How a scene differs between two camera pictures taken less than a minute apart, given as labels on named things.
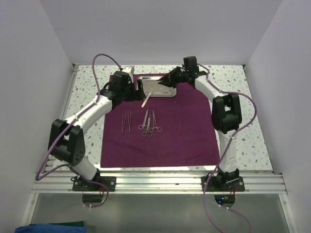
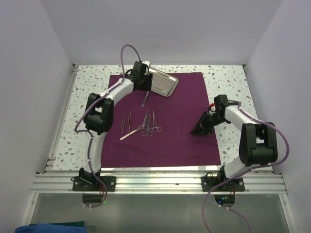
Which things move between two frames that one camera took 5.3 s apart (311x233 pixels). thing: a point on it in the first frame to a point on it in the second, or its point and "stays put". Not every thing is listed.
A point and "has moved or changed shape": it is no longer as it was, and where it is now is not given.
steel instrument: [146, 99] to [140, 127]
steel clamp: [145, 126] stays put
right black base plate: [214, 184] stays put
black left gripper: [137, 94] to [147, 86]
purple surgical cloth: [154, 132] stays put
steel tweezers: [129, 124] stays put
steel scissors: [144, 133] stays put
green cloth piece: [77, 224] stays put
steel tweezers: [124, 121] stays put
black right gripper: [169, 79] to [201, 124]
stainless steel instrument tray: [159, 90] has moved or changed shape
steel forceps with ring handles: [159, 129] stays put
